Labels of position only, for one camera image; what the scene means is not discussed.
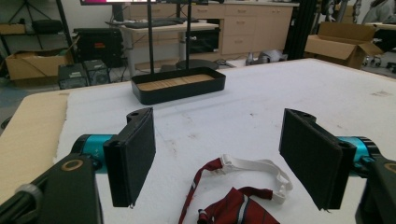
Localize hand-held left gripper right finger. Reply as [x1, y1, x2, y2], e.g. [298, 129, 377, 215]
[278, 107, 381, 211]

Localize black keyboard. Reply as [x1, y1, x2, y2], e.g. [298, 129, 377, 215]
[123, 19, 178, 30]

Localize white table cover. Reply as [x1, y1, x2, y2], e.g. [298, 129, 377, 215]
[53, 57, 396, 224]

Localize black stand with round base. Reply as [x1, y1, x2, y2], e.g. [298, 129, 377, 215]
[146, 0, 220, 75]

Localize monitor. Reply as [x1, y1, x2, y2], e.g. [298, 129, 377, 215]
[79, 0, 157, 22]

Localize small black box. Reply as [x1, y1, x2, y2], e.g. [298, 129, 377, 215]
[82, 59, 111, 86]
[57, 63, 90, 91]

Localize open cardboard box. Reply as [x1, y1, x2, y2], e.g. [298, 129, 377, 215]
[4, 46, 76, 82]
[304, 21, 385, 70]

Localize white desk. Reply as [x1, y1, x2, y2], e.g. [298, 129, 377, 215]
[119, 21, 220, 78]

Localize black tripod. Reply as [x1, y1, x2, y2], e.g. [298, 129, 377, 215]
[0, 0, 76, 57]

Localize wooden drawer cabinet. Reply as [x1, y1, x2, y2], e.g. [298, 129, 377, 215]
[123, 2, 300, 62]

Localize red face mask white straps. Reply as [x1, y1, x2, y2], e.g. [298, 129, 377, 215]
[177, 153, 294, 224]

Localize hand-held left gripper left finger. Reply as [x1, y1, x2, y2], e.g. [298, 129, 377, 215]
[71, 106, 157, 208]

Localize black tray with wooden bottom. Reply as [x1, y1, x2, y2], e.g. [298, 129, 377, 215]
[131, 66, 227, 105]

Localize black equipment case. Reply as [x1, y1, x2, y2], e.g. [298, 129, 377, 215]
[73, 27, 125, 69]

